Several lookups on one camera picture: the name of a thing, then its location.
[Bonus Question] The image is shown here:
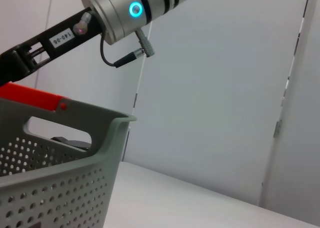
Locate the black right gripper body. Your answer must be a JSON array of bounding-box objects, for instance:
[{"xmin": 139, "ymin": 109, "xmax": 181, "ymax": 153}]
[{"xmin": 0, "ymin": 8, "xmax": 105, "ymax": 87}]

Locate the grey-green perforated storage bin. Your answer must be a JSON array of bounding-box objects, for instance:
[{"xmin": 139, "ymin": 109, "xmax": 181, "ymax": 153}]
[{"xmin": 0, "ymin": 97, "xmax": 138, "ymax": 228}]

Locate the red plastic bar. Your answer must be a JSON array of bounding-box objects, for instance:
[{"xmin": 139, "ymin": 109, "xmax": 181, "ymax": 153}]
[{"xmin": 0, "ymin": 82, "xmax": 71, "ymax": 112}]

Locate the thin right gripper cable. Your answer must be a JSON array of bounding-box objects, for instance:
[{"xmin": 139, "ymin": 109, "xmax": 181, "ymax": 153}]
[{"xmin": 99, "ymin": 35, "xmax": 146, "ymax": 69}]

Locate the silver right gripper cable plug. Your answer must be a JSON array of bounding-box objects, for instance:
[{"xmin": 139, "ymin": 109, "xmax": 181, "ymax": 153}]
[{"xmin": 134, "ymin": 29, "xmax": 156, "ymax": 58}]

